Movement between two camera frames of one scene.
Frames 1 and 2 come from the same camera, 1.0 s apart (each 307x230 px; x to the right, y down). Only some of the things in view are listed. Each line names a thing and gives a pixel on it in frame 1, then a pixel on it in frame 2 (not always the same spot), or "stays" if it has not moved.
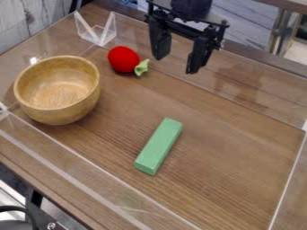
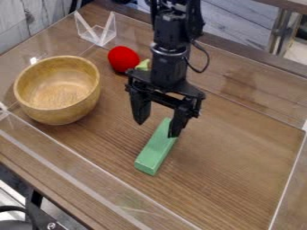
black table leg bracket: [42, 220] stays
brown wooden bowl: [58, 89] stays
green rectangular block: [159, 146] stays
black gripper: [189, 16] to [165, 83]
